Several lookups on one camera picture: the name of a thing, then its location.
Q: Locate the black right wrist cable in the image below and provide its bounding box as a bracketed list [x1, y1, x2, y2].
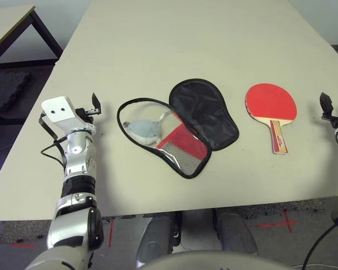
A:
[303, 216, 338, 270]

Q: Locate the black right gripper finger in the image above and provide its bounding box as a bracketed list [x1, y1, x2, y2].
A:
[319, 92, 333, 115]

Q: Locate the grey robot leg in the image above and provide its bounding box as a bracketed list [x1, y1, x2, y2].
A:
[214, 208, 259, 257]
[136, 212, 181, 265]

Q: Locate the black foam floor mat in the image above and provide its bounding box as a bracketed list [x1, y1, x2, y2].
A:
[0, 70, 33, 112]

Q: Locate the thin black left wrist cable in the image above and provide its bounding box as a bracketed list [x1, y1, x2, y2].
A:
[41, 139, 71, 167]

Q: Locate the grey drawstring pouch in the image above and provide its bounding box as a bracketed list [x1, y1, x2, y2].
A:
[122, 111, 172, 146]

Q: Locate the grey robot right leg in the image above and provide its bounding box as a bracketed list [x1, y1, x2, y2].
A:
[214, 208, 259, 257]

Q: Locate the red black paddle case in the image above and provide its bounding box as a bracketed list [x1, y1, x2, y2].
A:
[117, 78, 240, 179]

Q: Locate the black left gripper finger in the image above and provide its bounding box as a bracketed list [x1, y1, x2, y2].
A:
[91, 92, 102, 115]

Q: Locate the flat black left wrist cable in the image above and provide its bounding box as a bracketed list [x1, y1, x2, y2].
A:
[38, 111, 60, 143]

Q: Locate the red ping-pong paddle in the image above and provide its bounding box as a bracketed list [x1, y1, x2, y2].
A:
[244, 82, 298, 155]

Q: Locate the grey robot left leg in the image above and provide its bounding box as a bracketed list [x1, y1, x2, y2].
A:
[136, 212, 181, 265]

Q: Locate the white floor cable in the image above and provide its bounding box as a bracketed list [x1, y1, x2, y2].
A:
[294, 263, 338, 270]

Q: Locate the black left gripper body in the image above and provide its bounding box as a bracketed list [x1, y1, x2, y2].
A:
[74, 108, 99, 124]

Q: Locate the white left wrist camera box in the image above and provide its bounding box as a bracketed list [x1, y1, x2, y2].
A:
[41, 96, 85, 130]

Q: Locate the grey robot torso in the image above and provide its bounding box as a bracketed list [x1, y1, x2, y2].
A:
[137, 251, 293, 270]

